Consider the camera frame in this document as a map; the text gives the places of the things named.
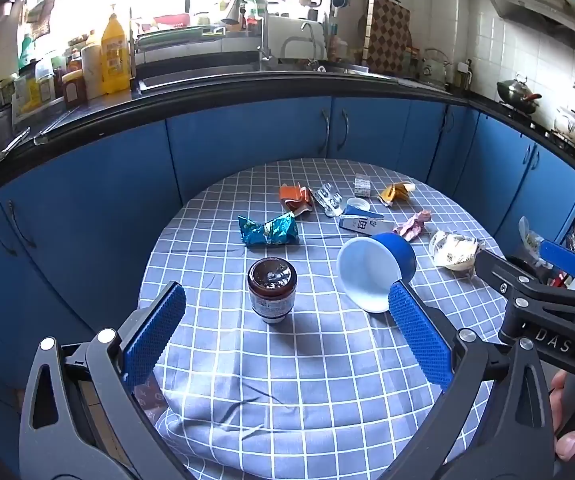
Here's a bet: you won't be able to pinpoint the orange crushed carton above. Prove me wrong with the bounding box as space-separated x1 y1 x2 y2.
279 184 315 217

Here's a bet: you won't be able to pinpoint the yellow crumpled wrapper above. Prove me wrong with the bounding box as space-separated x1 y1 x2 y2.
377 182 415 207

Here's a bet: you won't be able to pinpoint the blue white flat carton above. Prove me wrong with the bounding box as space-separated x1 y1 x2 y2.
338 212 384 237

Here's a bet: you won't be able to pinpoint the grey checked tablecloth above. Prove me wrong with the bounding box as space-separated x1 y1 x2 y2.
137 158 508 480

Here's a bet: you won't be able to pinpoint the blue bowl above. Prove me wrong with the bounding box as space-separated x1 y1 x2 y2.
336 232 417 314

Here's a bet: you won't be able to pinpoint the white plastic bag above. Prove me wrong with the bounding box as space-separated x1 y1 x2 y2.
517 216 553 268

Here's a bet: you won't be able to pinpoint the white cooking pot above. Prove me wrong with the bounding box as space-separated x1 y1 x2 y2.
553 106 575 143

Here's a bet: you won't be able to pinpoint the pale green kettle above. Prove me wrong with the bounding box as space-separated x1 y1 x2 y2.
420 48 452 86

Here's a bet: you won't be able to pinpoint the brown sauce jar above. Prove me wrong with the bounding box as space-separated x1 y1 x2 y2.
61 71 88 107

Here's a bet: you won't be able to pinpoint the steel range hood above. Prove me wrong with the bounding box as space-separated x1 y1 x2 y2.
482 0 575 68

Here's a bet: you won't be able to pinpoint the checkered cutting board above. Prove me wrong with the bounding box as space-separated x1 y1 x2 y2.
365 0 412 75

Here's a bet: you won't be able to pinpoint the silver blister pack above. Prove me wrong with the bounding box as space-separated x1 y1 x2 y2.
313 183 346 217

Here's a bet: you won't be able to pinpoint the brown glass jar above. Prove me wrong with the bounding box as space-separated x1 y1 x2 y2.
246 257 298 325

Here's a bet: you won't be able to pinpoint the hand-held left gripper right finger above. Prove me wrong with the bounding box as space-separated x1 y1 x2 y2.
387 280 558 480

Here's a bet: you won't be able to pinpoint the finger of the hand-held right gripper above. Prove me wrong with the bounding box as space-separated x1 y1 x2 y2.
473 247 575 312
539 239 575 305

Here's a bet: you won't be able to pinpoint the person's right hand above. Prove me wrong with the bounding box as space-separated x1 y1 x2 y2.
549 369 575 461

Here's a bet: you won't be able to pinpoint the steel kitchen sink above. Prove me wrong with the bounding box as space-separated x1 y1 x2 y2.
137 62 268 92

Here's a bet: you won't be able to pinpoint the yellow detergent bottle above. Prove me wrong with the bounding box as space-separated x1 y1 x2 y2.
100 4 132 95

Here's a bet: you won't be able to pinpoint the metal kitchen faucet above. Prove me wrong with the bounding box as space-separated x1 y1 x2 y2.
227 0 280 68

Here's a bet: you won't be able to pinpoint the pink wrapper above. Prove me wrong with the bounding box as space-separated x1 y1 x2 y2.
393 210 433 241

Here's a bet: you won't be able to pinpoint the metal wok with lid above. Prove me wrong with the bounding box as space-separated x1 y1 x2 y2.
496 74 543 115

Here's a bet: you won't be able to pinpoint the black kitchen countertop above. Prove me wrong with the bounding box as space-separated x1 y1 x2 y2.
0 67 575 196

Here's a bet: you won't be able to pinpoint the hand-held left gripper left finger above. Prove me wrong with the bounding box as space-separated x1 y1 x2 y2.
20 281 188 480

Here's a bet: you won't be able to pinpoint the teal crumpled wrapper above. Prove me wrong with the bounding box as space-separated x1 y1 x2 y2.
237 211 300 248

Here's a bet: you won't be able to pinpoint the blue kitchen cabinets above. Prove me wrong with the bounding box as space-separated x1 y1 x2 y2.
0 95 575 411

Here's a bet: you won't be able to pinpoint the white plastic bottle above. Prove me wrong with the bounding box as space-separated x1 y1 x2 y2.
81 42 104 101

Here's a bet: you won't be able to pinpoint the white wrapper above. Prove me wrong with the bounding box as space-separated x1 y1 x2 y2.
428 230 485 276

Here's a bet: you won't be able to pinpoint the metal utensil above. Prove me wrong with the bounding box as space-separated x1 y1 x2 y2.
0 127 32 171

